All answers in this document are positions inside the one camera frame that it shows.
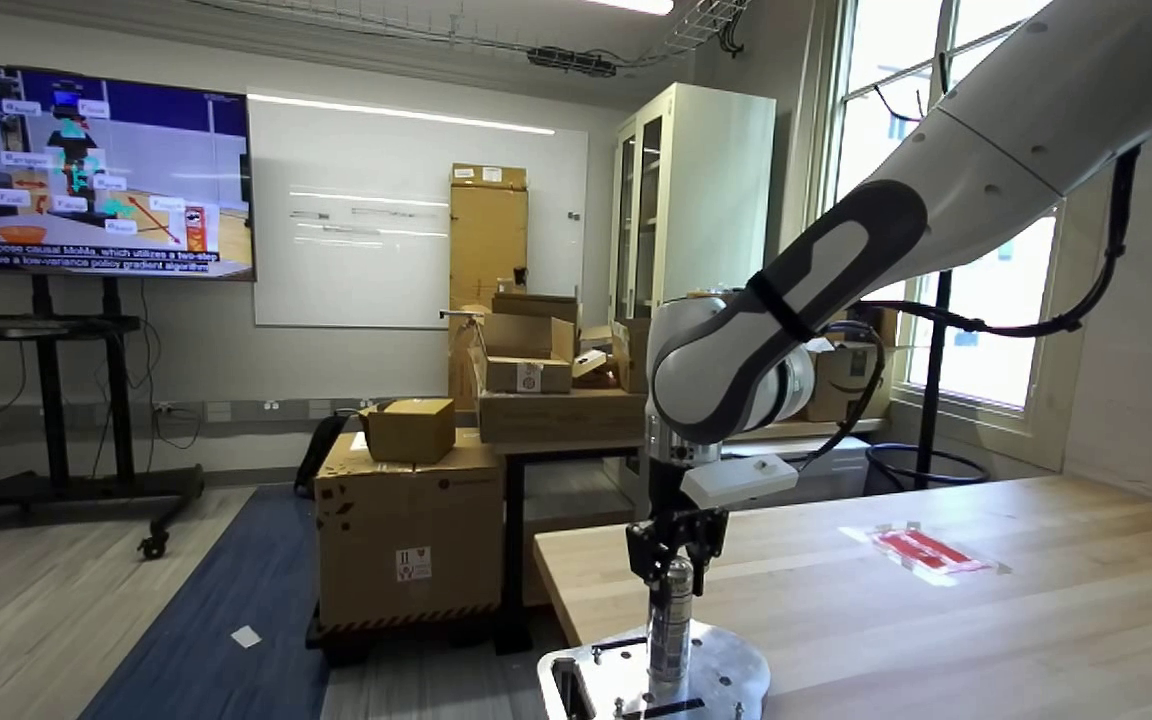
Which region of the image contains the large TV screen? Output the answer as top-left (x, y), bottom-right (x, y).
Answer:
top-left (0, 55), bottom-right (260, 283)

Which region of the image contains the white glass-door cabinet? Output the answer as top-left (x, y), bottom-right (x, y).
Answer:
top-left (607, 80), bottom-right (779, 328)

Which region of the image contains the cardboard box with smile logo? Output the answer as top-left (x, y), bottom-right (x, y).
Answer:
top-left (809, 310), bottom-right (904, 428)

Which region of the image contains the black coat rack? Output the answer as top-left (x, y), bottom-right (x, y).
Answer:
top-left (859, 53), bottom-right (997, 498)

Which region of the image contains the silver metal plate object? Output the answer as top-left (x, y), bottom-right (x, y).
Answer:
top-left (530, 616), bottom-right (774, 720)

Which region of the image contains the small labelled cardboard box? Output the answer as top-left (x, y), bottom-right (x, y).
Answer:
top-left (485, 354), bottom-right (576, 399)

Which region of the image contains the narrow upright cardboard box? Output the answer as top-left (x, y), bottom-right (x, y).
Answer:
top-left (620, 317), bottom-right (657, 399)

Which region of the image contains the long flat cardboard box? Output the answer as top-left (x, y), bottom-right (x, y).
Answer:
top-left (476, 385), bottom-right (653, 449)

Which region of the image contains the large cardboard box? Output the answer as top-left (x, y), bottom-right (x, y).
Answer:
top-left (311, 426), bottom-right (506, 642)

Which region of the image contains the blue carpet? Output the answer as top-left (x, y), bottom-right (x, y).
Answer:
top-left (76, 480), bottom-right (333, 720)

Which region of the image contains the black TV stand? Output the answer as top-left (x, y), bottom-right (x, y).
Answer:
top-left (0, 273), bottom-right (211, 566)

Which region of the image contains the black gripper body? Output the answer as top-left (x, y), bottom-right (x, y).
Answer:
top-left (637, 453), bottom-right (727, 566)

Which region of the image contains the small open cardboard box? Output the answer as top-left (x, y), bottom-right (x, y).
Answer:
top-left (360, 397), bottom-right (461, 468)

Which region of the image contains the wall whiteboard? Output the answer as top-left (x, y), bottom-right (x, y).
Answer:
top-left (245, 92), bottom-right (596, 331)

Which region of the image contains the large window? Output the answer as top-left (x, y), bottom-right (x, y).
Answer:
top-left (816, 0), bottom-right (1066, 415)

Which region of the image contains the open-flap cardboard box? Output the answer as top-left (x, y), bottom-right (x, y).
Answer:
top-left (481, 288), bottom-right (583, 370)

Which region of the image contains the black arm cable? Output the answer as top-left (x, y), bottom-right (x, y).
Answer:
top-left (772, 142), bottom-right (1148, 472)

